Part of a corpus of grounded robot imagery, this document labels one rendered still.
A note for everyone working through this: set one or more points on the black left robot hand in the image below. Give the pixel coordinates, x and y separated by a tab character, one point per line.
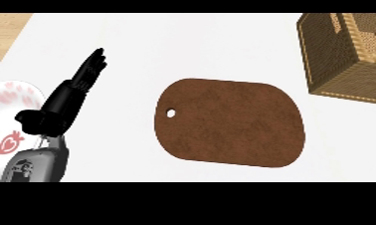
61	106

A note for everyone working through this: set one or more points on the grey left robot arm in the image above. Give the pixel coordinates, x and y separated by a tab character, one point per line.
34	166

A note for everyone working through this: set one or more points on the brown wooden cutting board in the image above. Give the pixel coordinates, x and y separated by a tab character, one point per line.
230	122

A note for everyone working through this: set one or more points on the brown wicker basket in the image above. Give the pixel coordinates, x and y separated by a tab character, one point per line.
332	59

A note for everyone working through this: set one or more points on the white plate with pink prints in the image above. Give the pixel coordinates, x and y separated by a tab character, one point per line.
15	116

